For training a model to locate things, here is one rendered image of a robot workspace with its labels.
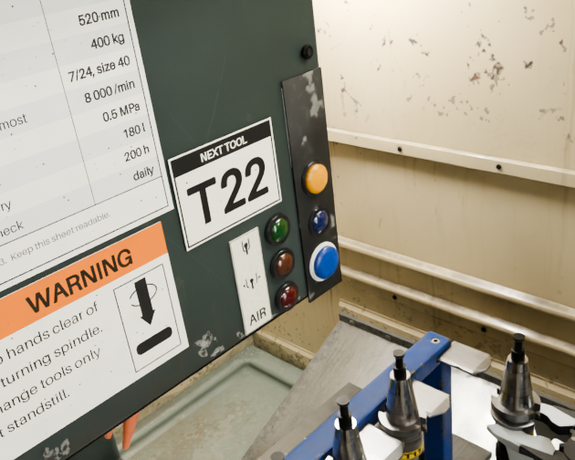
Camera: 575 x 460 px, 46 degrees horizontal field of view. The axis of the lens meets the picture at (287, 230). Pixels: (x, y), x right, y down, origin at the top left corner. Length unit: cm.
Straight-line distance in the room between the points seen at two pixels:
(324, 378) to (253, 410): 33
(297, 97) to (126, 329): 22
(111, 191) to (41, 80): 8
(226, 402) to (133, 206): 158
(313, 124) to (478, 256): 92
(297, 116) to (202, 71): 10
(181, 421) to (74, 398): 152
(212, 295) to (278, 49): 19
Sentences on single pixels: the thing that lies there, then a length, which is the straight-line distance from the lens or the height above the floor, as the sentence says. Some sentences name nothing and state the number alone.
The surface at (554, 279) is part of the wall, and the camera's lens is 138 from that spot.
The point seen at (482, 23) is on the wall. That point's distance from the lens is 127.
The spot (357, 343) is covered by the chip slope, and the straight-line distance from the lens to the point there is 173.
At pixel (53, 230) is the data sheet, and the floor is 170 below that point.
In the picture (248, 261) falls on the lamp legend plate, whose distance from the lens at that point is 54.
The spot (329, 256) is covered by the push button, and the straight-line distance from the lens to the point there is 60.
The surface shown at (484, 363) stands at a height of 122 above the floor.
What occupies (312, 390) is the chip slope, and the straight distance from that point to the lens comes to 171.
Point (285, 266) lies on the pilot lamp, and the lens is 56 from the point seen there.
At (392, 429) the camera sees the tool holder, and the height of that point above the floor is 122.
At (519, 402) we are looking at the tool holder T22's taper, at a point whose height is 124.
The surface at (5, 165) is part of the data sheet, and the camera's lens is 41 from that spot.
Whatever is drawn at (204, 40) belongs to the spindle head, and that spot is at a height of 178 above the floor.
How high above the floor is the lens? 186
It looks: 26 degrees down
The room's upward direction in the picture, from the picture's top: 8 degrees counter-clockwise
